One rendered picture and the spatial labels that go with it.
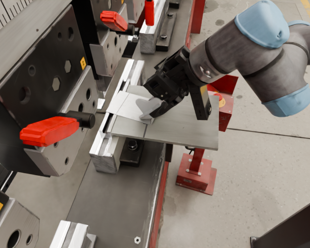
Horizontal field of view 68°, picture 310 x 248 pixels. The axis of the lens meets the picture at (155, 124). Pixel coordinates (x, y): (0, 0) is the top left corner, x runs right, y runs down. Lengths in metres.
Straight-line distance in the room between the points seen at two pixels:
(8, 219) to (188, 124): 0.45
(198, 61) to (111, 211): 0.41
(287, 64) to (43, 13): 0.35
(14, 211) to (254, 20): 0.38
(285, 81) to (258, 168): 1.40
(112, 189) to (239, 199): 1.13
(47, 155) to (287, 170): 1.73
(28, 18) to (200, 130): 0.45
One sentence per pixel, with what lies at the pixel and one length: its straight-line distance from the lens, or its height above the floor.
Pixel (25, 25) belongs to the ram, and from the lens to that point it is 0.25.
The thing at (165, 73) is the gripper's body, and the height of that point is 1.15.
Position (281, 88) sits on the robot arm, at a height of 1.21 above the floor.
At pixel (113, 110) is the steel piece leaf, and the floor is 1.00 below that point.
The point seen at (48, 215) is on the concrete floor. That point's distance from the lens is 1.66.
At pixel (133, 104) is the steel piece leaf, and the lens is 0.64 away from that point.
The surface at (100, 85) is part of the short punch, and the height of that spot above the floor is 1.12.
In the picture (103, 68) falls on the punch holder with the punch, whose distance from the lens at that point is 0.42.
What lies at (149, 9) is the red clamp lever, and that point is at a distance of 0.62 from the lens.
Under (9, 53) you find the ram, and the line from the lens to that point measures 0.23.
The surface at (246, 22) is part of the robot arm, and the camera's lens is 0.40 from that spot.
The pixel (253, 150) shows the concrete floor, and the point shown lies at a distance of 1.87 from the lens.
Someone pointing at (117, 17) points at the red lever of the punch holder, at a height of 1.31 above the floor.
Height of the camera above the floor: 1.46
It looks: 52 degrees down
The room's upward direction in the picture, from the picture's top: straight up
